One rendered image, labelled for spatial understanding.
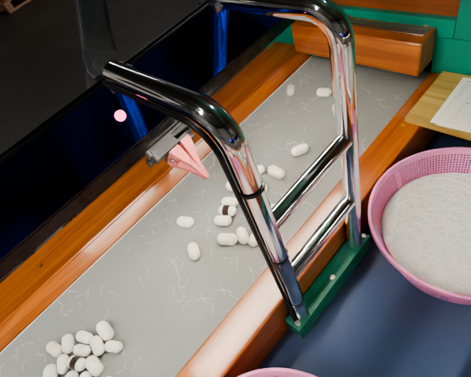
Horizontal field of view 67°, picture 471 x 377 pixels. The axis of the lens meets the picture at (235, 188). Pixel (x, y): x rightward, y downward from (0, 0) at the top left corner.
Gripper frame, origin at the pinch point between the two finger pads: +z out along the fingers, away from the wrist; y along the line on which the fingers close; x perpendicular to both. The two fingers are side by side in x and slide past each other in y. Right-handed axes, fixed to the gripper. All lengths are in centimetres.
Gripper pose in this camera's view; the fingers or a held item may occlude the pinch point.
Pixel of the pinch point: (204, 174)
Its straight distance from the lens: 62.9
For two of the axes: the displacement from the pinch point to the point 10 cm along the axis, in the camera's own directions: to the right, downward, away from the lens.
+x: -2.2, 2.4, 9.5
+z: 7.2, 6.9, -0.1
